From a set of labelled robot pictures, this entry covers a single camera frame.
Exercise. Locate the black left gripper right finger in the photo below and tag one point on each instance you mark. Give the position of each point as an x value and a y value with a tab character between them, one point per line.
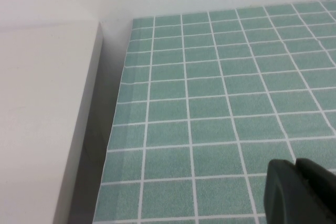
320	179

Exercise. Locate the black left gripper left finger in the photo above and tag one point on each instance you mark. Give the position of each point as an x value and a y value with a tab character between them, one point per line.
283	197

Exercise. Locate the green tile-pattern tablecloth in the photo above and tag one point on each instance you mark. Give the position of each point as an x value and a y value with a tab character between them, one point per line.
210	103

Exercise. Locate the white cabinet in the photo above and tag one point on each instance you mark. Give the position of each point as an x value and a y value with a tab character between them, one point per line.
39	103

